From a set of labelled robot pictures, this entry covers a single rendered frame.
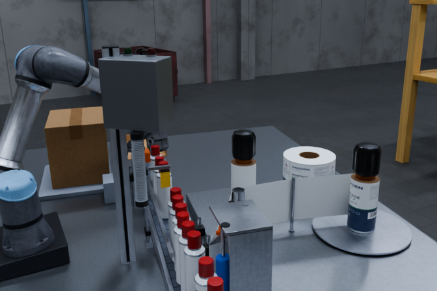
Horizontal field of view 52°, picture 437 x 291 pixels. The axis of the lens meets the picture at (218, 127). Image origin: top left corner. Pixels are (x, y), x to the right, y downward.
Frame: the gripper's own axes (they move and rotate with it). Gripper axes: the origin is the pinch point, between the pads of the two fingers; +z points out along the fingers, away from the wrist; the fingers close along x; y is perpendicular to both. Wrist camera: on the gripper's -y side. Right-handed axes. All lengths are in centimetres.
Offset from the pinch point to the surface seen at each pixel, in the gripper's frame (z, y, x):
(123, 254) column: 28.7, -15.6, -33.5
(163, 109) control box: -7, -3, -67
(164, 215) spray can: 18.5, 0.0, -21.7
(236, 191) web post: 16, 18, -51
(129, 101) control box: -10, -11, -66
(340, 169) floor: -9, 199, 205
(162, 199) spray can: 13.0, -0.4, -24.7
